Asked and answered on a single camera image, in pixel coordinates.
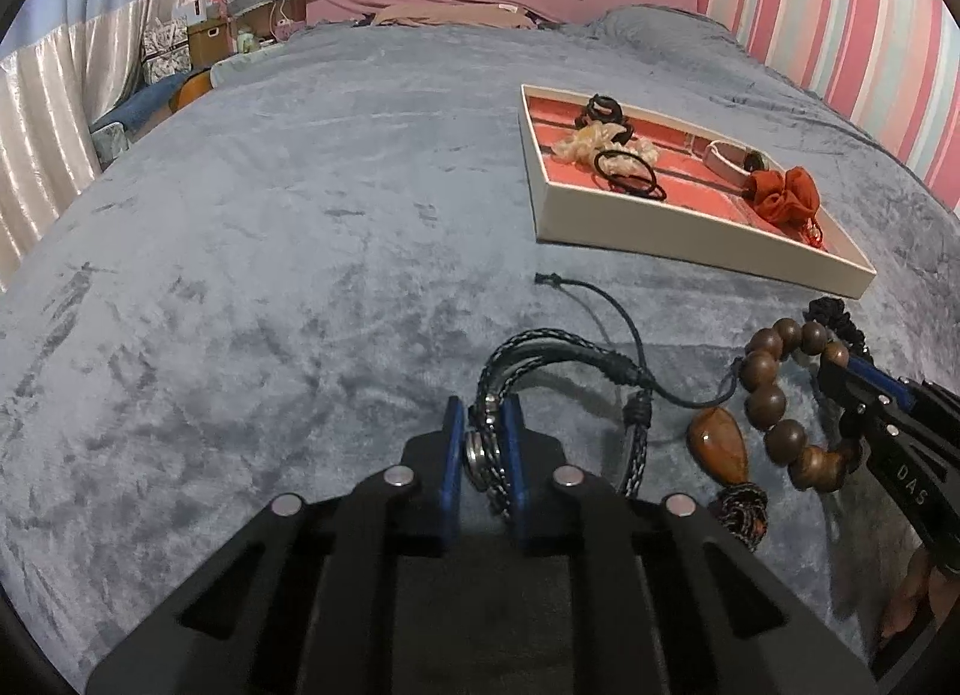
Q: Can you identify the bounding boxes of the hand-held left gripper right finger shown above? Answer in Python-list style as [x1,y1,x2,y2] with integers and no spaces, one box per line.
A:
[502,395,880,695]

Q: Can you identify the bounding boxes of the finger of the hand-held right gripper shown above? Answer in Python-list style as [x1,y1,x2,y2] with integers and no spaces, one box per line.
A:
[816,344,905,457]
[846,354,927,407]

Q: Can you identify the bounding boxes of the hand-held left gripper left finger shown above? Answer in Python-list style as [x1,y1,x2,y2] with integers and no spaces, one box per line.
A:
[86,395,464,695]

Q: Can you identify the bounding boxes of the black scrunchie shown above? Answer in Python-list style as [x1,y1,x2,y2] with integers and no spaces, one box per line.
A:
[805,295,872,367]
[574,92,628,130]

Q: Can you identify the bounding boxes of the brown wooden bead bracelet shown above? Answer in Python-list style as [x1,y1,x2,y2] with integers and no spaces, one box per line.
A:
[741,317,865,494]

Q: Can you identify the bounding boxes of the braided leather bracelet wooden pendant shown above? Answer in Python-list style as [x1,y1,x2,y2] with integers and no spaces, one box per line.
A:
[465,272,770,555]

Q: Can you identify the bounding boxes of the orange scrunchie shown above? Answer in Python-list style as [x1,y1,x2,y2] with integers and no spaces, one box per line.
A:
[742,167,823,232]

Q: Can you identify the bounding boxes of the beige jewelry tray red lining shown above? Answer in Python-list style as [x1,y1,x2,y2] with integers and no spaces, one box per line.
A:
[520,83,878,301]

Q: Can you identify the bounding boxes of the pink white bracelet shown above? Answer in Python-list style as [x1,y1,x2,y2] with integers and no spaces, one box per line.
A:
[702,139,771,191]

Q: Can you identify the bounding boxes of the black hair tie red beads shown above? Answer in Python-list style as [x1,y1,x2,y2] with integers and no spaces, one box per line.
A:
[594,148,669,203]

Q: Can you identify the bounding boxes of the cream scrunchie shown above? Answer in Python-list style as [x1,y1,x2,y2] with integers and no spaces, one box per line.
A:
[553,122,662,169]

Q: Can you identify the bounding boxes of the person's right hand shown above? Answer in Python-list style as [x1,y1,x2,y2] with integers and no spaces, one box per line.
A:
[877,549,958,657]

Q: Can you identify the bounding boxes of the grey plush blanket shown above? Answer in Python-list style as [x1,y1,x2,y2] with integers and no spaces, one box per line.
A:
[0,5,960,695]

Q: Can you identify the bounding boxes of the pink pillow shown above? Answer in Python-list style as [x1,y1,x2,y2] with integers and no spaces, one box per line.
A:
[370,2,539,30]

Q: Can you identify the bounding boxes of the blue folded cloth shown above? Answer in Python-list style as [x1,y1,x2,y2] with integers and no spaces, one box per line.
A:
[91,71,190,138]

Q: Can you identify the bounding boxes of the patterned storage box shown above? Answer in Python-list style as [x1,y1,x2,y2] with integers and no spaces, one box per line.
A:
[141,18,190,85]

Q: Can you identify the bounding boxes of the blue and white curtain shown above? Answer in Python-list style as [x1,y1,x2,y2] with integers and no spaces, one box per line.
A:
[0,0,230,291]

